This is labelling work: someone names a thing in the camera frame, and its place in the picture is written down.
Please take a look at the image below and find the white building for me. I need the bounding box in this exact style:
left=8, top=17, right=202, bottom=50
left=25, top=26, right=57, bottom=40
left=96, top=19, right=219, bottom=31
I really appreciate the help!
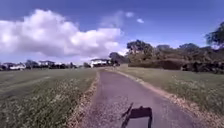
left=89, top=58, right=111, bottom=68

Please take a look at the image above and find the grey asphalt path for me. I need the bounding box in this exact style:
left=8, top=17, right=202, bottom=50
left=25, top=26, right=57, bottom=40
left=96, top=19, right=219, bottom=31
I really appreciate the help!
left=79, top=68, right=205, bottom=128

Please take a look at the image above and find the row of green trees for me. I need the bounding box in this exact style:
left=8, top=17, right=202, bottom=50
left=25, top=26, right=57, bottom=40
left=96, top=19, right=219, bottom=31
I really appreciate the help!
left=108, top=21, right=224, bottom=75

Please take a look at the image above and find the green grass field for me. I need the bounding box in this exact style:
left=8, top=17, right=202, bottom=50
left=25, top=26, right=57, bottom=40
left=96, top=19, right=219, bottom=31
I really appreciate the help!
left=0, top=68, right=101, bottom=128

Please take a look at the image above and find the green grass strip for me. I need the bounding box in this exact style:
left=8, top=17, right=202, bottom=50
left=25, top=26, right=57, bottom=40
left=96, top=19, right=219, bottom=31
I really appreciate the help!
left=109, top=64, right=224, bottom=128

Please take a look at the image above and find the row of distant houses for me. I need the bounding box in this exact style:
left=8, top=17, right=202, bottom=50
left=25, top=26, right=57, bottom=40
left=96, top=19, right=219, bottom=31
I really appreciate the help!
left=0, top=59, right=89, bottom=71

